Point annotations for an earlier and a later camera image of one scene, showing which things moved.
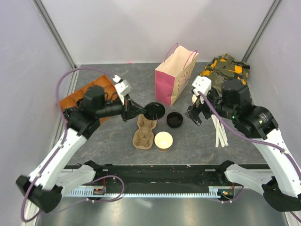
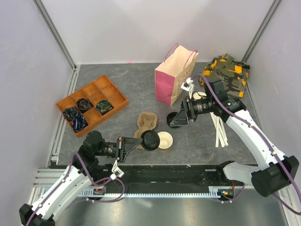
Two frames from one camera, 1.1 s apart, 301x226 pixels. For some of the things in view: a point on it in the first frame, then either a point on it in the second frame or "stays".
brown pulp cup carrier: [143, 137] stays
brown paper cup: [163, 141] stays
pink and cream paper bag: [172, 76] stays
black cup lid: [154, 110] → [150, 140]
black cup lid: [174, 119] stays
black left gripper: [130, 109] → [122, 141]
